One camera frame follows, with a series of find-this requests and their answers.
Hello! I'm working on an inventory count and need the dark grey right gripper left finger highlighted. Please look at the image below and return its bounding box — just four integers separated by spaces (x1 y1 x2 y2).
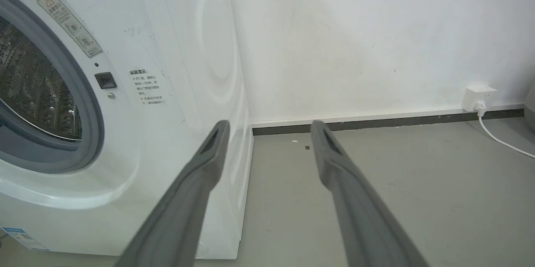
115 120 231 267

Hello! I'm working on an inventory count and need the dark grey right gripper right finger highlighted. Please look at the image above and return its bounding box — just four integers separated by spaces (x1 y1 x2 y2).
310 120 430 267

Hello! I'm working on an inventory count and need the white front-load washing machine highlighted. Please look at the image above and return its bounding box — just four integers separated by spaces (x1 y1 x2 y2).
0 0 255 260

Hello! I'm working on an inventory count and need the dark grey baseboard strip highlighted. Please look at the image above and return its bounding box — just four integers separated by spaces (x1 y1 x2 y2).
252 109 525 136

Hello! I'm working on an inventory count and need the white power cable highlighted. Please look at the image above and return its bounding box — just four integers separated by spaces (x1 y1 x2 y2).
478 114 535 160

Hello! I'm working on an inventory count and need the white wall power socket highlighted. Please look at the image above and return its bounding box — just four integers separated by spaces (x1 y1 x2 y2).
461 85 497 112

